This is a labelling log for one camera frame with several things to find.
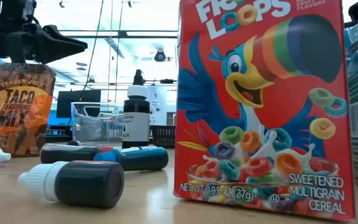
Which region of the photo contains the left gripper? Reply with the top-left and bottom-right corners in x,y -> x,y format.
0,18 -> 89,65

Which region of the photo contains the taco seasoning mix packet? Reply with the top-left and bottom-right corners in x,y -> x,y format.
0,63 -> 57,157

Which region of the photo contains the black food colour bottle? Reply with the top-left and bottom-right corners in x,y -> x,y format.
121,68 -> 151,149

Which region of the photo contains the Froot Loops cereal box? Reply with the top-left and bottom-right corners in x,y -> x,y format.
173,0 -> 356,222

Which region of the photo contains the black monitor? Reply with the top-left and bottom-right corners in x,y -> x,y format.
56,89 -> 102,119

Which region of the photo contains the clear plastic bin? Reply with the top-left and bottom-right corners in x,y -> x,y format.
70,101 -> 124,147

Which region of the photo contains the black icing tube red cap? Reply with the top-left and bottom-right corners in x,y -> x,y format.
40,144 -> 115,164

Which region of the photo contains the white cabinet machine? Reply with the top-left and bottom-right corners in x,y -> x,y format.
147,85 -> 178,126

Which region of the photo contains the blue icing tube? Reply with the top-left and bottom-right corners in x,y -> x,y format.
93,146 -> 170,172

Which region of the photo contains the red dropper bottle white cap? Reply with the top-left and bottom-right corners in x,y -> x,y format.
17,160 -> 126,209

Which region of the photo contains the hanging black cable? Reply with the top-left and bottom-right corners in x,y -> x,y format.
78,0 -> 105,93

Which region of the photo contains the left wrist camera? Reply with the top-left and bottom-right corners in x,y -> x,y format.
0,0 -> 38,24

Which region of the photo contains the black ceiling camera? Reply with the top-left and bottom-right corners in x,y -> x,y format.
154,49 -> 167,63

